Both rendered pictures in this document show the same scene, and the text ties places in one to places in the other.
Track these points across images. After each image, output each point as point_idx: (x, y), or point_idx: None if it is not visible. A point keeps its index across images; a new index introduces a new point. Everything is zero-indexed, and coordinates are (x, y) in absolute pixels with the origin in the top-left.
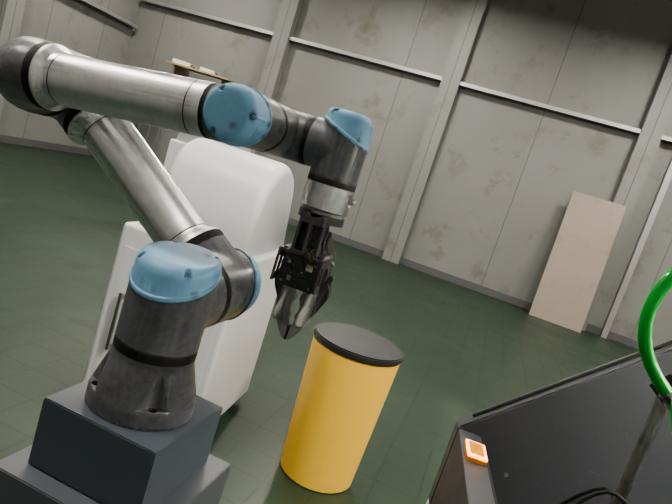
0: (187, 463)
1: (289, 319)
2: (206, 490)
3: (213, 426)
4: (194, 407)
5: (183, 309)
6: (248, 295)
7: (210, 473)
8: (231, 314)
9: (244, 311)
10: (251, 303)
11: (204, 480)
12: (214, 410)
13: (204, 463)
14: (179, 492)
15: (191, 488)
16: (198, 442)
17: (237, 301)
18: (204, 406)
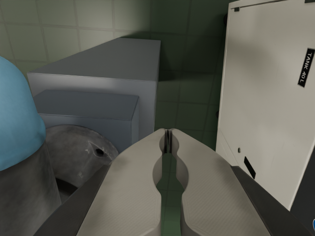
0: (136, 137)
1: (160, 142)
2: (153, 115)
3: (134, 121)
4: (112, 140)
5: None
6: (26, 184)
7: (148, 104)
8: (55, 187)
9: (45, 132)
10: (30, 121)
11: (148, 114)
12: (128, 132)
13: (138, 100)
14: (142, 135)
15: (146, 127)
16: (134, 138)
17: (45, 220)
18: (117, 132)
